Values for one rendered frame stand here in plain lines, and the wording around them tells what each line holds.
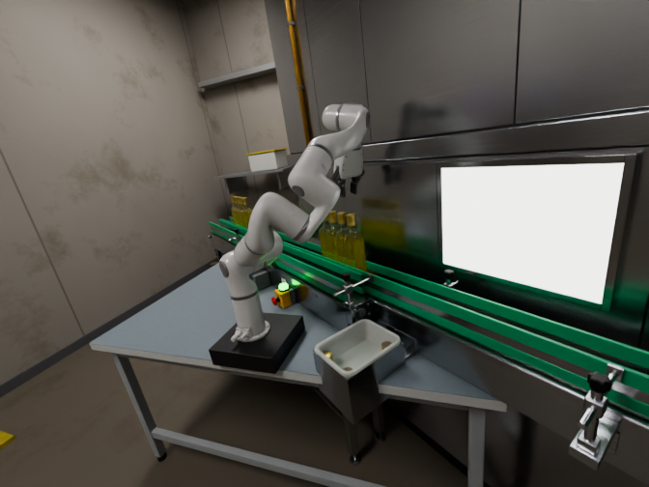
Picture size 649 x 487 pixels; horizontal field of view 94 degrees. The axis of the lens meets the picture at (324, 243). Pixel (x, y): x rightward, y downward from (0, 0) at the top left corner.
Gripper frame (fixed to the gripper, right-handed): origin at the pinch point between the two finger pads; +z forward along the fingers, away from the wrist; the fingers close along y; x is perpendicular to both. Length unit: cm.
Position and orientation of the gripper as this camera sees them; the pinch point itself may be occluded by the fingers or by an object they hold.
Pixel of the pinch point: (348, 189)
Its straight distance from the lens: 111.5
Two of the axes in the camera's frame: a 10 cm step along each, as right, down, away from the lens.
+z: -0.1, 8.6, 5.0
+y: -8.2, 2.8, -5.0
